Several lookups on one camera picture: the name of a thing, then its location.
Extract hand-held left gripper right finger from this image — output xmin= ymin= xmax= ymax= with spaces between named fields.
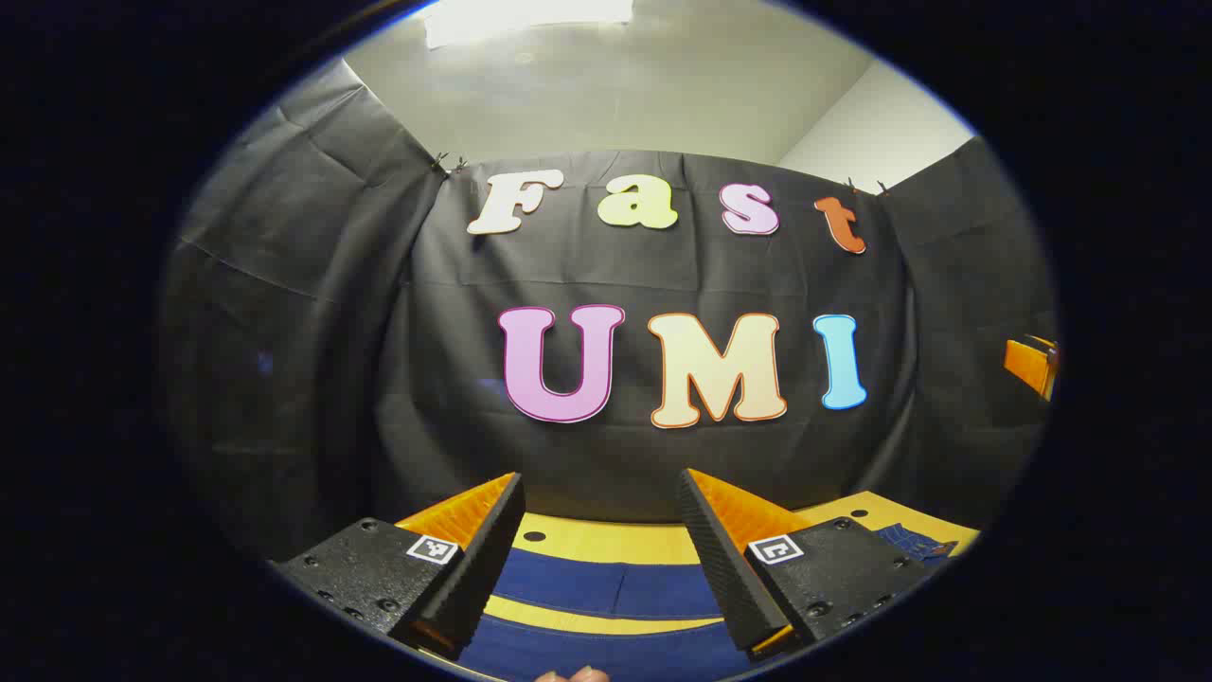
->
xmin=677 ymin=468 xmax=938 ymax=662

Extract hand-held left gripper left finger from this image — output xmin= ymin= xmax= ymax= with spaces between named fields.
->
xmin=270 ymin=472 xmax=527 ymax=662

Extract blue denim jeans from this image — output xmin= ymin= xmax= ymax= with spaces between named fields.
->
xmin=457 ymin=524 xmax=957 ymax=682

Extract black backdrop cloth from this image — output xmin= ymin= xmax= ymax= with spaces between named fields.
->
xmin=156 ymin=57 xmax=1060 ymax=569

